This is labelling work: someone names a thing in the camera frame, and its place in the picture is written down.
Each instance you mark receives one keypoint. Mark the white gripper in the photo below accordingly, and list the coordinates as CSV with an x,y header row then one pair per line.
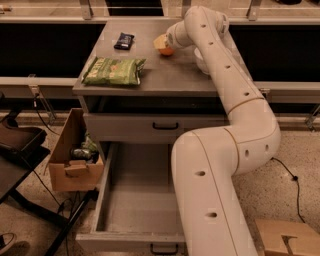
x,y
170,38

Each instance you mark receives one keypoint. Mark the orange fruit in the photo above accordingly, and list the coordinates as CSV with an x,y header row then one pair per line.
x,y
166,51

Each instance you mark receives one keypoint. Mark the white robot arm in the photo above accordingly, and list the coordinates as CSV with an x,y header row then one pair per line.
x,y
204,160

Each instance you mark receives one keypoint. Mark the grey drawer cabinet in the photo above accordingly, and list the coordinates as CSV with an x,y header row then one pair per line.
x,y
168,85

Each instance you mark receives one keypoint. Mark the closed grey top drawer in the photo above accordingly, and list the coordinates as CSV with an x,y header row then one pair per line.
x,y
146,128

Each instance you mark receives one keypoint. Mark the open grey middle drawer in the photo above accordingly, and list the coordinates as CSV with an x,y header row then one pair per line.
x,y
136,210

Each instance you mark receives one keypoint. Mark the dark blue snack packet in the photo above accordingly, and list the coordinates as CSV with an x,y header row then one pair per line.
x,y
124,41

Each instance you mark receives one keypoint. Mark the white ceramic bowl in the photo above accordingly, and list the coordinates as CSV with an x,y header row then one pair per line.
x,y
200,62

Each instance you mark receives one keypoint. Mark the green chip bag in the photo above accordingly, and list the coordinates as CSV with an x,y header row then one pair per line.
x,y
110,71

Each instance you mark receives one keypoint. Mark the green can in box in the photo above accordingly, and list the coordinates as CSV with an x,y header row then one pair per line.
x,y
82,154

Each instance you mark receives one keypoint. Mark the cardboard box with items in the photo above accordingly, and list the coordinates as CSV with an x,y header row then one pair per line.
x,y
68,173

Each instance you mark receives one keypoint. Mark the dark brown tray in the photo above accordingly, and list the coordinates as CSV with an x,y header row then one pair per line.
x,y
19,142

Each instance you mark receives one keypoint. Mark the black table with stand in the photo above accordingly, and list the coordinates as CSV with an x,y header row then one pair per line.
x,y
36,221

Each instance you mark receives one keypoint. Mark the cardboard box lower right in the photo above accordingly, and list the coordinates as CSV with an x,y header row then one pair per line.
x,y
284,238

